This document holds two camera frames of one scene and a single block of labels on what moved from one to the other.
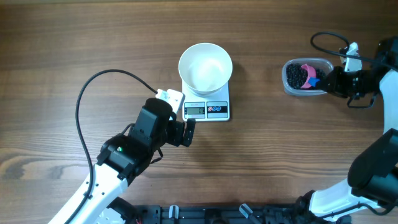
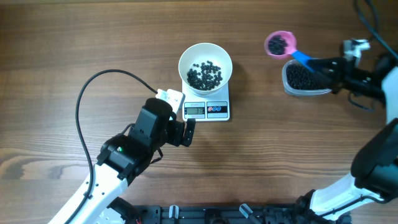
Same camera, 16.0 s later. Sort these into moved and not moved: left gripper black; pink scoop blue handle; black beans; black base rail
Moved: pink scoop blue handle
Not moved: black base rail; black beans; left gripper black
